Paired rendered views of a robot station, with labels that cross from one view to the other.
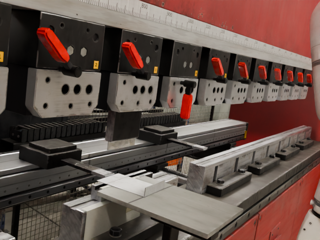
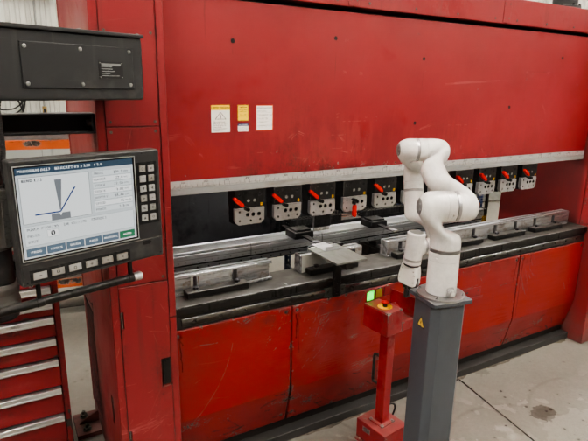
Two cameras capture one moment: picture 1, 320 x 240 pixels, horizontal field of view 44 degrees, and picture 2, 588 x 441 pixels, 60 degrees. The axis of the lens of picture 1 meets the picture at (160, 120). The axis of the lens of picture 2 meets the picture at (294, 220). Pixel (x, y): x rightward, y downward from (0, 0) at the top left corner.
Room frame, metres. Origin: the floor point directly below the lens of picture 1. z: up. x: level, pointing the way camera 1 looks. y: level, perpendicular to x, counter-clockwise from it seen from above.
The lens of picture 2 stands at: (-1.42, -1.02, 1.81)
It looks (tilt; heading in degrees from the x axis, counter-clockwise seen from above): 15 degrees down; 29
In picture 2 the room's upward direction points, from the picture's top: 1 degrees clockwise
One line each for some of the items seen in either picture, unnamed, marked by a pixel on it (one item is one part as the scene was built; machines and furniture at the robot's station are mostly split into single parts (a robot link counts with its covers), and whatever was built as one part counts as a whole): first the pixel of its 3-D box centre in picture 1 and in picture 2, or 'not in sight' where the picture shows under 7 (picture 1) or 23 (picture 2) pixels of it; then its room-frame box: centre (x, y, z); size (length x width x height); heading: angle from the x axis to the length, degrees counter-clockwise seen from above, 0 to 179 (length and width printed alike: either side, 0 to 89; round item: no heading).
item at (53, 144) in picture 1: (71, 158); (306, 234); (0.97, 0.21, 1.01); 0.26 x 0.12 x 0.05; 59
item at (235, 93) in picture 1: (230, 78); (408, 187); (1.37, -0.22, 1.26); 0.15 x 0.09 x 0.17; 149
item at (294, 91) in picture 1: (289, 82); (503, 177); (2.05, -0.64, 1.26); 0.15 x 0.09 x 0.17; 149
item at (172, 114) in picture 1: (155, 118); (386, 209); (1.75, 0.02, 1.02); 0.44 x 0.06 x 0.04; 149
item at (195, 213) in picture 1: (170, 202); (336, 254); (0.80, -0.05, 1.00); 0.26 x 0.18 x 0.01; 59
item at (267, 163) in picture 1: (265, 164); (463, 242); (1.71, -0.49, 0.89); 0.30 x 0.05 x 0.03; 149
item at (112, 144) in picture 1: (124, 127); (321, 221); (0.88, 0.08, 1.13); 0.10 x 0.02 x 0.10; 149
